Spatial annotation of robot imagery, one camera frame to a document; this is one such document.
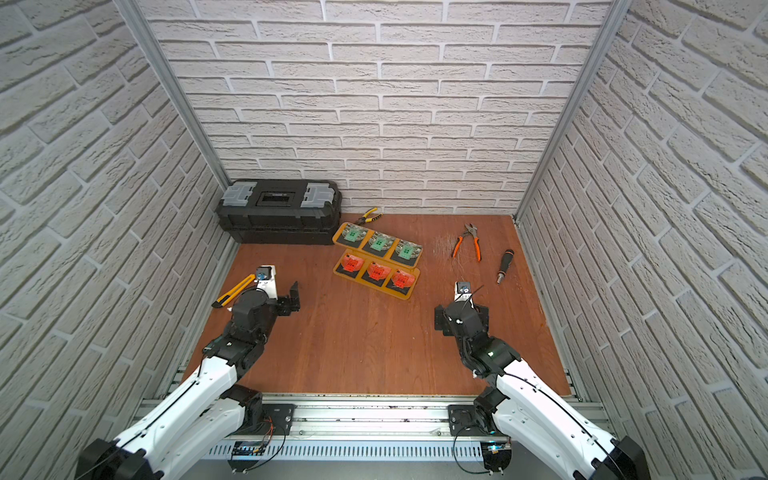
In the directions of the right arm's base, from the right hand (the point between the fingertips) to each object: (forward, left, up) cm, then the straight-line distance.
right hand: (460, 306), depth 82 cm
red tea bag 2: (+17, +15, -11) cm, 25 cm away
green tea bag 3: (+18, +13, +4) cm, 23 cm away
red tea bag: (+19, +23, -9) cm, 31 cm away
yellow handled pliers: (+46, +28, -10) cm, 54 cm away
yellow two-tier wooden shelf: (+17, +23, +2) cm, 28 cm away
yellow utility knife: (+13, +73, -9) cm, 75 cm away
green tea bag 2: (+23, +22, +4) cm, 32 cm away
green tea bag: (+26, +30, +4) cm, 40 cm away
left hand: (+9, +49, +6) cm, 50 cm away
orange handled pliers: (+39, -13, -11) cm, 42 cm away
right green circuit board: (-32, -4, -13) cm, 35 cm away
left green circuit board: (-28, +57, -14) cm, 65 cm away
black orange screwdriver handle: (+21, -22, -11) cm, 32 cm away
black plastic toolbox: (+36, +55, +6) cm, 66 cm away
